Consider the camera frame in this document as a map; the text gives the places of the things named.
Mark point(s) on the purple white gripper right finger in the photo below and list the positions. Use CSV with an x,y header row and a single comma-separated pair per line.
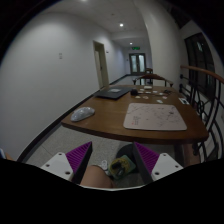
x,y
153,166

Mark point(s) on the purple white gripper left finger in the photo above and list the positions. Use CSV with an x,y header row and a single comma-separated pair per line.
x,y
70,166

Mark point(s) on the pink patterned mouse pad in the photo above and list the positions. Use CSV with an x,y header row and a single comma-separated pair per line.
x,y
153,117

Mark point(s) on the grey computer mouse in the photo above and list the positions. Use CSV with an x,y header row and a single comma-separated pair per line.
x,y
82,113

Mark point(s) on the person's bare knee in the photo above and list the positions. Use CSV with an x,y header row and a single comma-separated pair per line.
x,y
95,177

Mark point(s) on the green shoe with buckle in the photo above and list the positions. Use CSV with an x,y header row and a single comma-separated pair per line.
x,y
121,167

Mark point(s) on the white card on table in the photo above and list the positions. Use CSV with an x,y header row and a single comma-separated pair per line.
x,y
184,101

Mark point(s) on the small black round object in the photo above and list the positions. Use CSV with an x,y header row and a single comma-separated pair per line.
x,y
134,92

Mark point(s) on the dark closed laptop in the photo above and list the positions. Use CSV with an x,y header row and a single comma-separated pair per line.
x,y
113,92

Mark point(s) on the wooden chair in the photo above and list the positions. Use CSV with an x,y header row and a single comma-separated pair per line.
x,y
151,77

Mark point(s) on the black metal stair railing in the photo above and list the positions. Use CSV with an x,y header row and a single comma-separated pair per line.
x,y
210,110

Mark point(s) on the beige side door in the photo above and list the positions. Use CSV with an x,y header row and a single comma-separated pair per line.
x,y
101,65

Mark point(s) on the glass double door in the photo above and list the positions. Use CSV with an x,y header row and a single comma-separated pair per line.
x,y
137,63

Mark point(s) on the green exit sign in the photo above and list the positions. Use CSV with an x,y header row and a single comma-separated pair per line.
x,y
136,48

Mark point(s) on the dark window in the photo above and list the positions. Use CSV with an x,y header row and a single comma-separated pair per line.
x,y
199,55

